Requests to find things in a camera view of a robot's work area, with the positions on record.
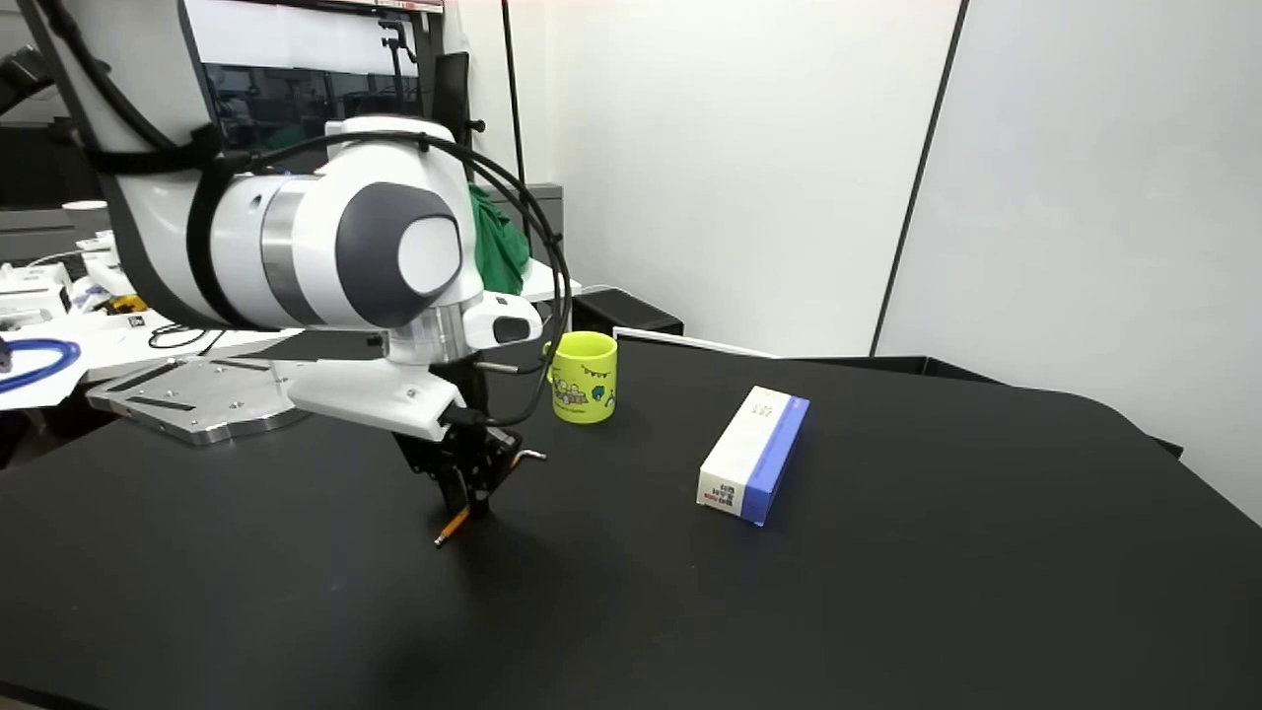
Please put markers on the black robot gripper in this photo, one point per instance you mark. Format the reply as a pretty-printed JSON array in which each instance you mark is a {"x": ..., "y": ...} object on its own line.
[{"x": 467, "y": 450}]

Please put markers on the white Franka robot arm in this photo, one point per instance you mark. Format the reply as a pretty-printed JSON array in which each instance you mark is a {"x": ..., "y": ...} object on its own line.
[{"x": 329, "y": 251}]

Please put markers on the yellow-green mug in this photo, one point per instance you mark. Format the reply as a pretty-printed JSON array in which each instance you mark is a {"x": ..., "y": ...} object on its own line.
[{"x": 584, "y": 381}]

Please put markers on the small black cabinet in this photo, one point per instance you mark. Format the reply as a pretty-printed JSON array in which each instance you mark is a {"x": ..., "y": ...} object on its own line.
[{"x": 629, "y": 313}]

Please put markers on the green cloth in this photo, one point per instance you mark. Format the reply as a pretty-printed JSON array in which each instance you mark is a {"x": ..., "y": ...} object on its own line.
[{"x": 499, "y": 243}]

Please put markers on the white and blue carton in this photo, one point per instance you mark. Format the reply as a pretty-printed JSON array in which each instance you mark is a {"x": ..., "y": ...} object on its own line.
[{"x": 756, "y": 454}]

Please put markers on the silver metal mounting plate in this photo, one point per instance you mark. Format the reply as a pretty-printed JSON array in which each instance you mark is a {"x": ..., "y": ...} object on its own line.
[{"x": 199, "y": 388}]

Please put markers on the white desk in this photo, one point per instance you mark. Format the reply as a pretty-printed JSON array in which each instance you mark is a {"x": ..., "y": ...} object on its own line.
[{"x": 79, "y": 316}]

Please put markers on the black computer monitor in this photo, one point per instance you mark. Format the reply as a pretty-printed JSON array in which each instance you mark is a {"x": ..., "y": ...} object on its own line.
[{"x": 319, "y": 65}]

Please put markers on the thin black vertical pole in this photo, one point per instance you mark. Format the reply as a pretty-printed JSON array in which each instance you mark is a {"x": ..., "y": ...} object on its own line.
[{"x": 922, "y": 180}]

